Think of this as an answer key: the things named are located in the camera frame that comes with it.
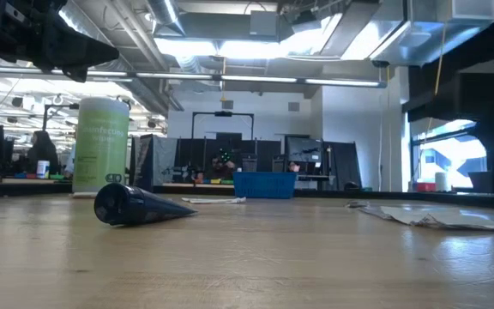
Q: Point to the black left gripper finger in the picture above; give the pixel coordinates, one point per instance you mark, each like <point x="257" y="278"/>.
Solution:
<point x="80" y="74"/>
<point x="84" y="47"/>

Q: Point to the white paper packet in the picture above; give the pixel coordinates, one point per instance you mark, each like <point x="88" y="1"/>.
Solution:
<point x="444" y="219"/>

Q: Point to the black laptop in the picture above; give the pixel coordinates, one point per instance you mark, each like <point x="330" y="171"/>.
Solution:
<point x="480" y="182"/>

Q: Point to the white paper towel roll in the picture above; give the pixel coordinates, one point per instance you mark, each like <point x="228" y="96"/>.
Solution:
<point x="442" y="181"/>

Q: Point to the green disinfecting wipes canister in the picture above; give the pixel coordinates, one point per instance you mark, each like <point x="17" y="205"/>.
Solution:
<point x="101" y="146"/>

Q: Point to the red container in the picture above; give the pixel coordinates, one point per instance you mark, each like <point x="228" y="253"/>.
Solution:
<point x="425" y="187"/>

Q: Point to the person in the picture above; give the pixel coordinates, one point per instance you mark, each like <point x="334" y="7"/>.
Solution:
<point x="294" y="166"/>
<point x="42" y="152"/>
<point x="219" y="168"/>

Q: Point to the white plastic jar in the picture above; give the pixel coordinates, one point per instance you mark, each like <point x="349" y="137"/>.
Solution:
<point x="43" y="168"/>

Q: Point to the grey partition panel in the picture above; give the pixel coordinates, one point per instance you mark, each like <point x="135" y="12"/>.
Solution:
<point x="161" y="159"/>

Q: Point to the black partition curtain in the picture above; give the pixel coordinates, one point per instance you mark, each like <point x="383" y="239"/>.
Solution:
<point x="195" y="154"/>
<point x="343" y="165"/>

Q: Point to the long LED light bar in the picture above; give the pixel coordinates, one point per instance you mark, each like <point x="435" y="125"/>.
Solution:
<point x="255" y="78"/>

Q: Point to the grey ceiling box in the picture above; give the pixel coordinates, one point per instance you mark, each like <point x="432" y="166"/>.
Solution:
<point x="263" y="23"/>

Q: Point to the white square sachet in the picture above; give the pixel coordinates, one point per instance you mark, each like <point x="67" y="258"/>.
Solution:
<point x="212" y="200"/>

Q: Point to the blue plastic basket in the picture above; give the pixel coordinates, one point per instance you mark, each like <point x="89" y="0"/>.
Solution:
<point x="264" y="185"/>

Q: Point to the black gantry frame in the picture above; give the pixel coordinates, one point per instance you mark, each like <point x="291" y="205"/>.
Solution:
<point x="60" y="106"/>
<point x="223" y="113"/>

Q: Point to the black aluminium table frame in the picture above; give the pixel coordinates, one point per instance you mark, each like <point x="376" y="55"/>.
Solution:
<point x="401" y="196"/>

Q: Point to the silver rectangular ventilation duct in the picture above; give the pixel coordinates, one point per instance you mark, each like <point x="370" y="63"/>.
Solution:
<point x="401" y="30"/>

